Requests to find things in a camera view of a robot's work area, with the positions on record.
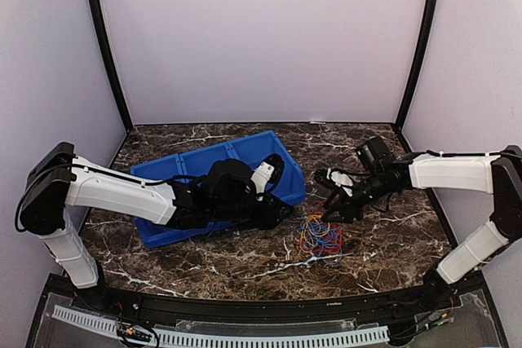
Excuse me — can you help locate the white slotted cable duct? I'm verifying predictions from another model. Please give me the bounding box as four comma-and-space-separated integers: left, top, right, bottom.
52, 305, 389, 348

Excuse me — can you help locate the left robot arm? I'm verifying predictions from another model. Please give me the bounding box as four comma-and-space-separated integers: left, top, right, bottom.
15, 142, 294, 312

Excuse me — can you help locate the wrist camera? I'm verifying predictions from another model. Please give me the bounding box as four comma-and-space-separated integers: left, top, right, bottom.
250, 153, 285, 196
355, 136, 396, 174

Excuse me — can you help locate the black frame post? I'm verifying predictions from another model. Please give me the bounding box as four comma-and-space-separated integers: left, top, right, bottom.
88, 0, 134, 133
394, 0, 437, 133

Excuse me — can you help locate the left black frame post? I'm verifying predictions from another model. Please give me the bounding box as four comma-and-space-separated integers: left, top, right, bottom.
88, 0, 134, 133

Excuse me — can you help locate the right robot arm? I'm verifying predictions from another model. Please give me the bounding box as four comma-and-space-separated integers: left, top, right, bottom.
314, 138, 521, 311

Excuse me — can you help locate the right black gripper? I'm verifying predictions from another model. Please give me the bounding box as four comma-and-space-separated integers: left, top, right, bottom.
321, 170, 393, 223

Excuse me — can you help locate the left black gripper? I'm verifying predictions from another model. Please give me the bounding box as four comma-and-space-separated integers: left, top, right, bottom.
212, 191, 294, 231

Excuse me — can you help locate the black front rail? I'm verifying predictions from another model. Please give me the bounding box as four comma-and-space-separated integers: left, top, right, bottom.
61, 279, 450, 324

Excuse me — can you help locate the blue three-compartment plastic bin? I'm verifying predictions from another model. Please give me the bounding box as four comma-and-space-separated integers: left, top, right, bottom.
130, 130, 306, 249

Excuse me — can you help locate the blue cable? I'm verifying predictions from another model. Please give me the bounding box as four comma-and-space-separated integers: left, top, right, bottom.
298, 217, 346, 266

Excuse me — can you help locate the right black frame post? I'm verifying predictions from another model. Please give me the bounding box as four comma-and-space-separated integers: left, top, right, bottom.
394, 0, 437, 133

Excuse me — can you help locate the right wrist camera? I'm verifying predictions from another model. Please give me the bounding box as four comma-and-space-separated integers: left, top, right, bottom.
355, 136, 396, 174

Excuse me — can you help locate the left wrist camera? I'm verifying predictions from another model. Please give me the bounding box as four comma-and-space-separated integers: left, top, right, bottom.
250, 153, 285, 196

